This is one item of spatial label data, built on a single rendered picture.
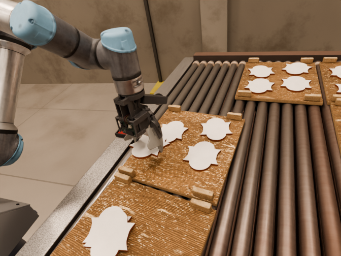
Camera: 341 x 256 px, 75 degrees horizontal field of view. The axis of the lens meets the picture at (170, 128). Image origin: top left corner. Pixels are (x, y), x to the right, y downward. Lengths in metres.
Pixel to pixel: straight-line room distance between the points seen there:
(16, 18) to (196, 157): 0.59
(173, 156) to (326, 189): 0.46
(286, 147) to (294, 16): 2.32
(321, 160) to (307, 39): 2.41
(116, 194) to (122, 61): 0.40
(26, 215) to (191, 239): 0.53
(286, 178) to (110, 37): 0.62
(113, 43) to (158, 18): 2.64
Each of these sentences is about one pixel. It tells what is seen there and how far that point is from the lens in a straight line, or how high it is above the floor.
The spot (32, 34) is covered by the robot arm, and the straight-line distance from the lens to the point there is 0.52.
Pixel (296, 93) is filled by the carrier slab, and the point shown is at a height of 0.94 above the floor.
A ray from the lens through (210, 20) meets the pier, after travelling 2.92.
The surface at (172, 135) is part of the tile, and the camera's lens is 0.86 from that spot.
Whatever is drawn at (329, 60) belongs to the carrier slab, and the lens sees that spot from 1.45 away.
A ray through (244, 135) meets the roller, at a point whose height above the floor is 0.92.
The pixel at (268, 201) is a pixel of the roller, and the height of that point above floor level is 0.92.
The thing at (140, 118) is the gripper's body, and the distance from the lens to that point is 0.60.
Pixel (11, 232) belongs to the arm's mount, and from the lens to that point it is 0.86.
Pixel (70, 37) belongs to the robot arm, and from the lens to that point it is 0.56.
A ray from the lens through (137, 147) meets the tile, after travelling 0.72.
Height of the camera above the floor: 1.48
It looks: 37 degrees down
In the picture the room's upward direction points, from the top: 11 degrees counter-clockwise
